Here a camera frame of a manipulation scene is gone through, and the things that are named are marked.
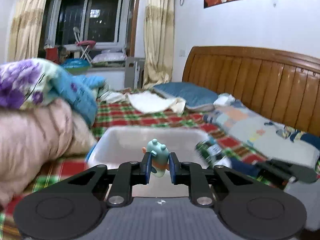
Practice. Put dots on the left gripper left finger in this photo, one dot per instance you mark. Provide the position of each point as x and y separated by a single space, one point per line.
123 178

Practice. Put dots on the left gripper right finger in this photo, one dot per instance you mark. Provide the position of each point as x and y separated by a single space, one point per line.
193 176

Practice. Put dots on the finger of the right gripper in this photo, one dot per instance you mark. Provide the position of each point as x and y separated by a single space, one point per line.
289 171
263 172

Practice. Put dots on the light blue fish toy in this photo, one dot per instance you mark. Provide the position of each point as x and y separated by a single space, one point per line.
160 157

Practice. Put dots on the white plastic bin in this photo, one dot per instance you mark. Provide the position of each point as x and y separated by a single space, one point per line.
120 144

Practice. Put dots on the cartoon patterned pillow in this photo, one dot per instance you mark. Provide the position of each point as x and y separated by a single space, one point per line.
271 139

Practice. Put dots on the red green plaid bedsheet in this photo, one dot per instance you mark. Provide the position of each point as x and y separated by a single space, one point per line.
123 114

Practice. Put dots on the white cloth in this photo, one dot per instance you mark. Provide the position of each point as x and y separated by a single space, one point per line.
149 103

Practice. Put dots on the blue pillow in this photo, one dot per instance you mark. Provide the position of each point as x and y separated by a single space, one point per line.
197 99

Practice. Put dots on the wooden headboard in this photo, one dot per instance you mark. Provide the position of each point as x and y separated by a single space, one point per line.
280 85

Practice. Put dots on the grey stool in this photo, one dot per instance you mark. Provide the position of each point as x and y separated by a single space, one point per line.
134 71

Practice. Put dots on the pink quilted duvet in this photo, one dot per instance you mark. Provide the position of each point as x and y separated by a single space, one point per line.
30 138

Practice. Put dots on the white bagged pillow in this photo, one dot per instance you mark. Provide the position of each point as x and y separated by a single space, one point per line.
109 57

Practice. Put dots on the folding chair red seat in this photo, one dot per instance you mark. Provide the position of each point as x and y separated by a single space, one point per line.
85 45

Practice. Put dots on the purple floral blue blanket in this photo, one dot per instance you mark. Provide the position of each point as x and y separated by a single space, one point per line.
37 82

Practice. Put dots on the yellow curtain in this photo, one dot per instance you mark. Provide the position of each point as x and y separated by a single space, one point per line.
25 32
158 42

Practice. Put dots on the window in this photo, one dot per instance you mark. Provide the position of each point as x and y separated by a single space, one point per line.
103 21

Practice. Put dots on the left yellow curtain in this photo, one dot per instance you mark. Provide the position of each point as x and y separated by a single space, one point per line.
25 32

